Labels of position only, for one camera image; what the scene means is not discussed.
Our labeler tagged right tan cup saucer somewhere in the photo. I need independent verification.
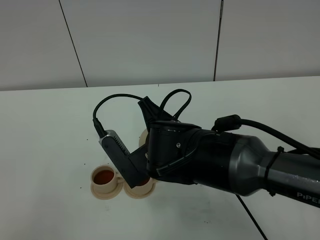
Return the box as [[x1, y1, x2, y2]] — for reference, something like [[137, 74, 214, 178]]
[[123, 183, 156, 199]]

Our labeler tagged left tan teacup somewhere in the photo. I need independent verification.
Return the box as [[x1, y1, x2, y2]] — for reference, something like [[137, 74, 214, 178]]
[[90, 165, 124, 193]]

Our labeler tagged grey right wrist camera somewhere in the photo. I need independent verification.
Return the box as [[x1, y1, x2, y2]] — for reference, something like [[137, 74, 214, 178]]
[[99, 130, 146, 188]]

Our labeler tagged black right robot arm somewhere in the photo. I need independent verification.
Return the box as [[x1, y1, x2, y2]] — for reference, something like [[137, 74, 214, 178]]
[[138, 97, 320, 207]]

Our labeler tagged tan cup saucer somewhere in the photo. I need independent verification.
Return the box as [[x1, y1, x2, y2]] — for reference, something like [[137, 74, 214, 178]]
[[90, 183, 123, 200], [123, 183, 156, 199]]

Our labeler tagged black camera cable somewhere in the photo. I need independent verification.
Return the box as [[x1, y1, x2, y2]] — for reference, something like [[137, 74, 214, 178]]
[[92, 88, 192, 138]]

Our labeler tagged right tan teacup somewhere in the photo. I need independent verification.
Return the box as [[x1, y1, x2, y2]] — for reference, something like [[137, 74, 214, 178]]
[[130, 178, 157, 197]]

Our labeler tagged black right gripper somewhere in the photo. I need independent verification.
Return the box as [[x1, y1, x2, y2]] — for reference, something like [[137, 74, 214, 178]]
[[128, 96, 179, 180]]

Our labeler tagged left tan cup saucer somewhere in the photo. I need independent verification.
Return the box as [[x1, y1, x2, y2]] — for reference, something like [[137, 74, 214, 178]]
[[90, 183, 123, 200]]

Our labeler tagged tan teacup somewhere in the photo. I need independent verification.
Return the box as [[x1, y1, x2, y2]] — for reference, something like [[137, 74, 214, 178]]
[[90, 165, 124, 193], [130, 178, 157, 197]]

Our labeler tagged tan ceramic teapot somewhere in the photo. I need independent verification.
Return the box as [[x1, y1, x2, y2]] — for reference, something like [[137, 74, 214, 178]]
[[138, 128, 149, 148]]

